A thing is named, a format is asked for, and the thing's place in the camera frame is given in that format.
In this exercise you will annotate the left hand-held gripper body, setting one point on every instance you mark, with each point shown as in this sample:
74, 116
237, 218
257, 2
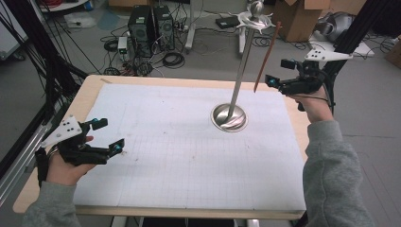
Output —
64, 130

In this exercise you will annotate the white stand leg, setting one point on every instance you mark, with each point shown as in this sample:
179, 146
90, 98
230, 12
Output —
190, 31

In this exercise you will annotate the white grid mat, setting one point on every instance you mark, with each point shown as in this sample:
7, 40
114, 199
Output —
176, 157

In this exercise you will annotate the person's left hand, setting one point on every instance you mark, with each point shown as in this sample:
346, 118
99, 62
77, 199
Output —
63, 171

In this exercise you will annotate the black metal frame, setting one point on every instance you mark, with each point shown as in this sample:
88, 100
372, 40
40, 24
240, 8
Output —
53, 63
356, 28

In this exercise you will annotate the wooden rice spatula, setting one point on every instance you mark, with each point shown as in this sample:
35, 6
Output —
267, 56

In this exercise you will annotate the large cardboard box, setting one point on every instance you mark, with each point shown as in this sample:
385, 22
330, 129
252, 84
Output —
296, 22

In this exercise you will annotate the small white electronic box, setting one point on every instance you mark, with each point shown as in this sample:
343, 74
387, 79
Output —
122, 44

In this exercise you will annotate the black computer tower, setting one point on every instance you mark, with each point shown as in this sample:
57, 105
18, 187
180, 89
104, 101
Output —
141, 31
164, 28

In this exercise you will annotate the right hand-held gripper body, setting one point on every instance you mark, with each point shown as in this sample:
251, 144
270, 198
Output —
307, 82

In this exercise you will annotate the flat black box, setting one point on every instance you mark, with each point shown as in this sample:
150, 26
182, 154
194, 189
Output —
227, 22

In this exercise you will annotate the small cardboard box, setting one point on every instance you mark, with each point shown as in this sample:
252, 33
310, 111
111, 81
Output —
394, 53

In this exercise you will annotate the aluminium rail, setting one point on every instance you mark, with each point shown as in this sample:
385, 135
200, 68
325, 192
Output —
19, 164

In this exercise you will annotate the person's right hand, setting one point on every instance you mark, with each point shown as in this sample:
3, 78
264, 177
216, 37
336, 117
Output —
317, 108

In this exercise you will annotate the grey rounded appliance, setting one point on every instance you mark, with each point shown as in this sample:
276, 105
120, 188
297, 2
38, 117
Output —
339, 25

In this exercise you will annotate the steel utensil stand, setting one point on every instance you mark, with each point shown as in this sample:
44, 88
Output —
230, 118

